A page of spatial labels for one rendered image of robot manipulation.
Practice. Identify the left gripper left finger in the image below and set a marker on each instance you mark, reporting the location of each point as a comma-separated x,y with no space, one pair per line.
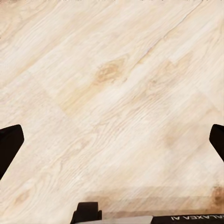
11,140

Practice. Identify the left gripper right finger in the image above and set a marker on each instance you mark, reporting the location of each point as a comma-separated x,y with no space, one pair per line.
217,139

